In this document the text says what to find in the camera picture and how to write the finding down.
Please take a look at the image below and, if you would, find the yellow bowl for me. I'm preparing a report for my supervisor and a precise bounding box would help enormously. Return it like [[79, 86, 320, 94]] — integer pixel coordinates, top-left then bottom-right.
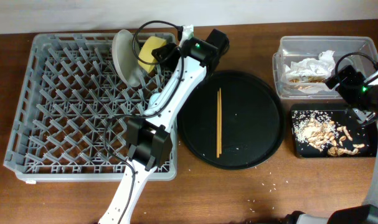
[[138, 36, 167, 73]]

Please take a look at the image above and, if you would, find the blue plastic cup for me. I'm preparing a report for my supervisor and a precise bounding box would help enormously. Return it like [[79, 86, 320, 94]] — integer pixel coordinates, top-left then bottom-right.
[[148, 93, 160, 108]]

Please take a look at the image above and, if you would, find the grey dishwasher rack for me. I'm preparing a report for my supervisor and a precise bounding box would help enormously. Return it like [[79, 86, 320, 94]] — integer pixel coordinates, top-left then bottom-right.
[[3, 33, 171, 183]]

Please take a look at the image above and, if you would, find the foil paper wrapper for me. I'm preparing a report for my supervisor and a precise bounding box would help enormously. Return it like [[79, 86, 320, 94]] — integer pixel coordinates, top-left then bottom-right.
[[281, 50, 336, 95]]

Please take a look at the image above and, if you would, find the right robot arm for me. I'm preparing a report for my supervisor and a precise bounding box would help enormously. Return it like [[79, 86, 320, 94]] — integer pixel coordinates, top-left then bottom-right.
[[281, 63, 378, 224]]

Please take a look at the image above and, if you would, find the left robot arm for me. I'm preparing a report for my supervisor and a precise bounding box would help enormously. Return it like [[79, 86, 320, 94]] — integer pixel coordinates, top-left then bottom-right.
[[99, 29, 230, 224]]

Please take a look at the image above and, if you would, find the grey round plate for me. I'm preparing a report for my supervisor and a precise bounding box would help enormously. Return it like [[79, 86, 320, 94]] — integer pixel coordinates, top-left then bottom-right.
[[111, 29, 144, 87]]

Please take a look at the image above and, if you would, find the black rectangular tray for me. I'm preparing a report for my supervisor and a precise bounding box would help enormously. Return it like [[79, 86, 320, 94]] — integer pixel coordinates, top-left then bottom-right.
[[290, 103, 378, 159]]

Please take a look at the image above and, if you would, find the food scraps and rice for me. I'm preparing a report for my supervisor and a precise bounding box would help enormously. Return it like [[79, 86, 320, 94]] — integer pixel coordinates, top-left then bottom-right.
[[291, 110, 370, 158]]

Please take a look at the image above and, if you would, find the round black tray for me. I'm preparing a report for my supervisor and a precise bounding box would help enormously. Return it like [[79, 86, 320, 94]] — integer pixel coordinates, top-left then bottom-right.
[[177, 70, 286, 170]]

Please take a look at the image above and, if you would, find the wooden chopstick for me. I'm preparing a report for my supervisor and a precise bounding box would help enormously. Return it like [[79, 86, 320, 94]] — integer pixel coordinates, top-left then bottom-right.
[[217, 91, 220, 158], [219, 88, 222, 155]]

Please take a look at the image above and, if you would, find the clear plastic bin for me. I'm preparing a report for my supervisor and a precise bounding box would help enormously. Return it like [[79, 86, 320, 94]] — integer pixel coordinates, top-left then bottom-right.
[[272, 36, 378, 100]]

